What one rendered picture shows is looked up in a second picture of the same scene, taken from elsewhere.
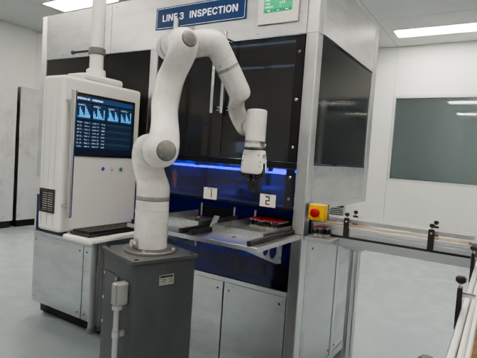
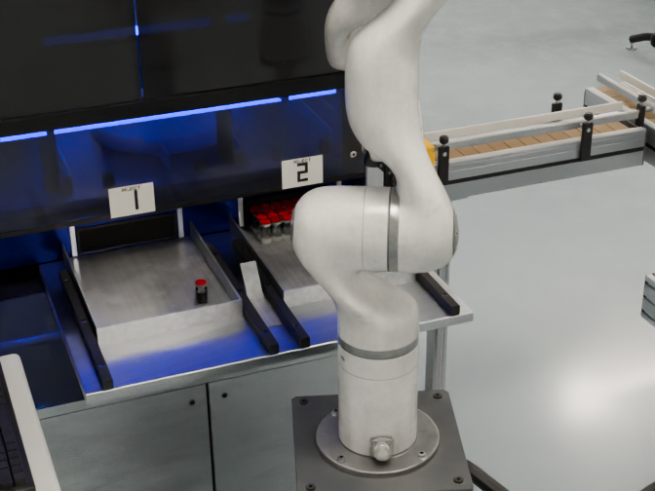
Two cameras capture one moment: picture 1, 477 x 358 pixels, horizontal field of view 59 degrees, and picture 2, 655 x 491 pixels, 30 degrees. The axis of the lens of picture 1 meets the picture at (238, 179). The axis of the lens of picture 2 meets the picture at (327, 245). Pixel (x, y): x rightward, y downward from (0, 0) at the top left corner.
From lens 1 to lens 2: 187 cm
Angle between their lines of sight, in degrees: 56
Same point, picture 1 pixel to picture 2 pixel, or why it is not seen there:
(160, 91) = (404, 94)
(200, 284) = (139, 417)
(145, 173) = (366, 291)
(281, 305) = not seen: hidden behind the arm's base
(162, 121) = (429, 168)
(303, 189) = not seen: hidden behind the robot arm
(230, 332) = (240, 472)
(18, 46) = not seen: outside the picture
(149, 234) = (412, 414)
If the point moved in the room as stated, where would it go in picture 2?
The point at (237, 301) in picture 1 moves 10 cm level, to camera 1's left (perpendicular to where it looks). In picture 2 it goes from (250, 406) to (218, 429)
